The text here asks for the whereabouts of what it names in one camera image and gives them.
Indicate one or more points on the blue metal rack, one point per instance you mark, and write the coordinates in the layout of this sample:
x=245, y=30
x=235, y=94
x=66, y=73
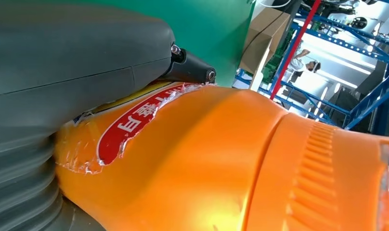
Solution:
x=370, y=102

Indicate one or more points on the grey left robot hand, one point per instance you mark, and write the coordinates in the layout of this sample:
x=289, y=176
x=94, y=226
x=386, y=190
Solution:
x=70, y=57

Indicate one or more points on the open cardboard box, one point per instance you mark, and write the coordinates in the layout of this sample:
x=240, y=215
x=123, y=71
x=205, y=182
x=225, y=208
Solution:
x=261, y=41

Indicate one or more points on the green plastic crate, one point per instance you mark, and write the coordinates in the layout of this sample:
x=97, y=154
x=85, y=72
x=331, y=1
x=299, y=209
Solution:
x=277, y=60

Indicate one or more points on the person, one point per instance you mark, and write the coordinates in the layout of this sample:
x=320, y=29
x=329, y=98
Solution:
x=298, y=63

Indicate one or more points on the red post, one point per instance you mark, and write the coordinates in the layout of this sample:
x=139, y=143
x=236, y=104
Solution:
x=293, y=47

